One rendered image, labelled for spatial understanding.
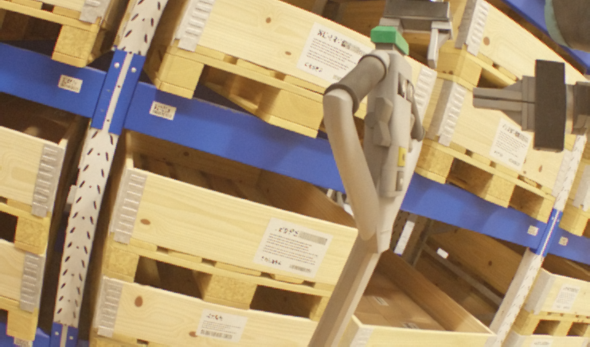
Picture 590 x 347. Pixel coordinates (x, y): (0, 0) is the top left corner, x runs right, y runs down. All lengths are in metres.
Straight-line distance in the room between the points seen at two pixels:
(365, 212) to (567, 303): 2.17
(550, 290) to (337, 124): 2.08
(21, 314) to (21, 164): 0.50
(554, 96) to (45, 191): 1.25
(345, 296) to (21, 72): 1.08
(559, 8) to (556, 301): 2.04
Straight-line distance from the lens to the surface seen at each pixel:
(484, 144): 1.86
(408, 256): 3.15
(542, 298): 2.51
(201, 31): 1.39
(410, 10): 0.97
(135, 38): 1.44
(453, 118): 1.74
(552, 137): 0.72
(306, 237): 1.57
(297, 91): 1.47
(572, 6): 0.74
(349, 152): 0.58
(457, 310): 2.56
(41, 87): 1.46
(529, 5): 2.08
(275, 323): 1.68
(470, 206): 1.96
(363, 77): 0.60
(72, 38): 1.37
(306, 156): 1.57
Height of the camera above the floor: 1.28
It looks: 9 degrees down
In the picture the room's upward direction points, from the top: 20 degrees clockwise
